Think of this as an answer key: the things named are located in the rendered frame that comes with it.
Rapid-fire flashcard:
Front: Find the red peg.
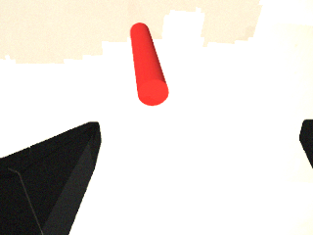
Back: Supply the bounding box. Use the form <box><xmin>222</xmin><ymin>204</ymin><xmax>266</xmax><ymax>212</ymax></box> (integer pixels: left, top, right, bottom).
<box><xmin>130</xmin><ymin>23</ymin><xmax>168</xmax><ymax>106</ymax></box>

